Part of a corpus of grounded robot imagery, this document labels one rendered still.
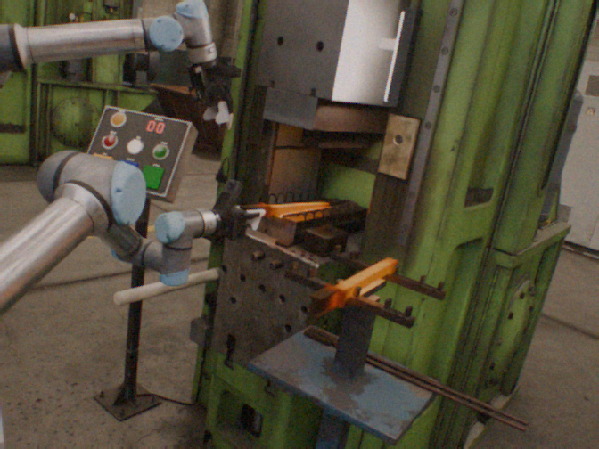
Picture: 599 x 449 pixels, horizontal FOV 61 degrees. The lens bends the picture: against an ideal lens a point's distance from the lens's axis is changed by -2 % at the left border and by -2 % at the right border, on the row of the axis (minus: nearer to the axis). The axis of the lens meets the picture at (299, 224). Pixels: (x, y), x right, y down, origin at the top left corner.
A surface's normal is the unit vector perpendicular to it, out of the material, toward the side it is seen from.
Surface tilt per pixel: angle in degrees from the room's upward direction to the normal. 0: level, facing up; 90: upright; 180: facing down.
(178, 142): 60
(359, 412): 0
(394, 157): 90
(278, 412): 90
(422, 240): 90
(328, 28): 90
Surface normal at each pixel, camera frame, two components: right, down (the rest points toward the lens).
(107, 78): 0.65, 0.13
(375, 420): 0.16, -0.95
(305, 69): -0.62, 0.12
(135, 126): -0.13, -0.27
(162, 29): 0.36, 0.32
